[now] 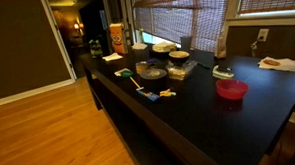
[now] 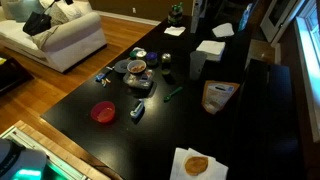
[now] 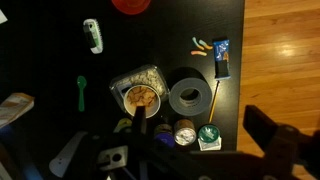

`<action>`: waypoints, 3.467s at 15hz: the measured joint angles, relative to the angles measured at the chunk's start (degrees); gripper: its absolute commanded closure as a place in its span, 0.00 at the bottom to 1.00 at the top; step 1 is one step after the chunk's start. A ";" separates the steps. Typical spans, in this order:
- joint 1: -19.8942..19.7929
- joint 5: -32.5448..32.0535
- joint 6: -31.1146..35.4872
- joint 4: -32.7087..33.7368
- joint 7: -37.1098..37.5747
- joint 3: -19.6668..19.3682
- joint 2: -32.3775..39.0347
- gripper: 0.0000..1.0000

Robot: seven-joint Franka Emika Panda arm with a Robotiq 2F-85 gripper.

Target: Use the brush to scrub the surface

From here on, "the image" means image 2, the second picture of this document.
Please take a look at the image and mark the white folded napkin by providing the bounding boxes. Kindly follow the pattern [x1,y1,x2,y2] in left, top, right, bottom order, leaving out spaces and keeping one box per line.
[164,26,185,36]

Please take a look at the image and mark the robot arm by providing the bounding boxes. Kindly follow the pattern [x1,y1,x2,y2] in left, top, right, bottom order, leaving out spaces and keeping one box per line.
[0,139,47,180]

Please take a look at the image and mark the small glass jar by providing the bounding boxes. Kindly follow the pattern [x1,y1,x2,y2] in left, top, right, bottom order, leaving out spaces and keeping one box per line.
[161,53,171,75]

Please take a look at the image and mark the red plastic bowl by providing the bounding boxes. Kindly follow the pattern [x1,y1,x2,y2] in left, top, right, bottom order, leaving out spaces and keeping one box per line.
[90,101,115,123]

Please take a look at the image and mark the bowl of snacks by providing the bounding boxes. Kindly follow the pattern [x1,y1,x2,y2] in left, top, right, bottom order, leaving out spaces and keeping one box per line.
[127,60,146,74]

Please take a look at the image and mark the green plastic spoon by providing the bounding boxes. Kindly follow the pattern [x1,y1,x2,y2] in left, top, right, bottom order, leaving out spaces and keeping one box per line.
[163,86,183,102]

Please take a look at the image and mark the brown cookie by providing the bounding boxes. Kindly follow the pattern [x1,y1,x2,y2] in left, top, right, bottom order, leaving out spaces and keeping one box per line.
[185,156,208,176]

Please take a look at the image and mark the white sofa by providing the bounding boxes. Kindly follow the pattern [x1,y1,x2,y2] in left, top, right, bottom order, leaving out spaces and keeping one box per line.
[0,0,106,72]

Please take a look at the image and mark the clear plastic food container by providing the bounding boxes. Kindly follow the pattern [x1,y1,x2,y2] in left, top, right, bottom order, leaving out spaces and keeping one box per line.
[123,69,154,89]

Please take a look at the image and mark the grey plastic cup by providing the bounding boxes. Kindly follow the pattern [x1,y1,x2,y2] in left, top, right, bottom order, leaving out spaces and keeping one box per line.
[189,51,207,80]

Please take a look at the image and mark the green bottle pack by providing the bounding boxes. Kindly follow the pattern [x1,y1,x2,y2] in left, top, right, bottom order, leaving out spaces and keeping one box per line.
[168,2,183,26]

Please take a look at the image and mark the orange white snack bag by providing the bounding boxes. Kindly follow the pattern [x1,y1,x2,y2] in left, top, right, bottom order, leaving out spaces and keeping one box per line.
[201,80,240,115]

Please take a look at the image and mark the black handbag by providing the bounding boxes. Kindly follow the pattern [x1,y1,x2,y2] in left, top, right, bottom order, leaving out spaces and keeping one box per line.
[23,12,51,36]

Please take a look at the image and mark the purple lid jar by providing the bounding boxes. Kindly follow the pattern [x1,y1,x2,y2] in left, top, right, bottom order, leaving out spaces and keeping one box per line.
[146,52,158,66]

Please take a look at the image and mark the white napkin with cookie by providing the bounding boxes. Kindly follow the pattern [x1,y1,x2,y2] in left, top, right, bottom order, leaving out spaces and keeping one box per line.
[170,148,228,180]

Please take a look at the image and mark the yellow small clips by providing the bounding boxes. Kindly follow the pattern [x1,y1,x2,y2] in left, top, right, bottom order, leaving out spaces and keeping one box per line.
[101,78,111,87]

